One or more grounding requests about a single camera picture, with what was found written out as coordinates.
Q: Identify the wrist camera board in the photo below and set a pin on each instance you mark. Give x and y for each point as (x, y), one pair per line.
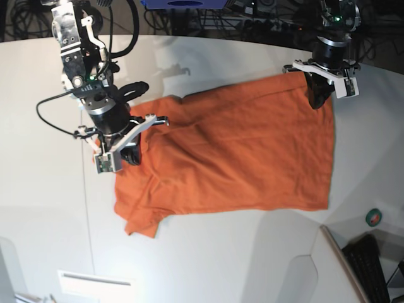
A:
(108, 162)
(346, 87)

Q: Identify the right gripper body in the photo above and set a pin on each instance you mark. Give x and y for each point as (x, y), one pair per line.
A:
(114, 126)

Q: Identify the black keyboard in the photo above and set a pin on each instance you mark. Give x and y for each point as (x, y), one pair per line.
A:
(363, 257)

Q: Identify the green tape roll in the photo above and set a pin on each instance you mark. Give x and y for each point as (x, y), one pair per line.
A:
(373, 217)

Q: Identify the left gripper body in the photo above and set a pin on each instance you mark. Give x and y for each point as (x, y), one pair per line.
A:
(329, 55)

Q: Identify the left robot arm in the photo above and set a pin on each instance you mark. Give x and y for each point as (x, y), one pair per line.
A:
(339, 18)

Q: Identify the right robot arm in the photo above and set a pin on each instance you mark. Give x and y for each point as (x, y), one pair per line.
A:
(88, 75)

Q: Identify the orange t-shirt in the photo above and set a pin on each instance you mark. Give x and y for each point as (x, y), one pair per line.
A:
(256, 145)

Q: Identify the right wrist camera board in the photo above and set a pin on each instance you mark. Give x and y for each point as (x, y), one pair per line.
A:
(108, 162)

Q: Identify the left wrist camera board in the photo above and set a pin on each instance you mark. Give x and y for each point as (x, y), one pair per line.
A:
(346, 87)

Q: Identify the blue box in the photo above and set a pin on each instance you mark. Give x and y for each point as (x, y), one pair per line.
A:
(184, 4)

